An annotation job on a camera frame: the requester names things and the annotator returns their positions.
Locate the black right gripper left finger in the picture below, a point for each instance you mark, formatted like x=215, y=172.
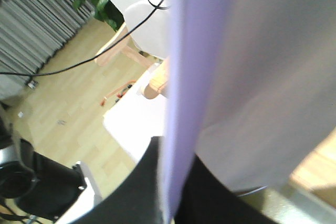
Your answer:
x=136, y=199

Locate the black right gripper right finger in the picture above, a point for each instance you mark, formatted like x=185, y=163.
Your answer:
x=206, y=200

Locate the white paper sheet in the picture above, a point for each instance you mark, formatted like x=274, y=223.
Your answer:
x=251, y=91

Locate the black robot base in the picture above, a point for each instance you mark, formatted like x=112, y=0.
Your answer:
x=40, y=186

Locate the white round chair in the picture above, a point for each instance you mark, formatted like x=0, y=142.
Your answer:
x=151, y=37

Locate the green potted plant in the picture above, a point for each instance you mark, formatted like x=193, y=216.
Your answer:
x=97, y=1

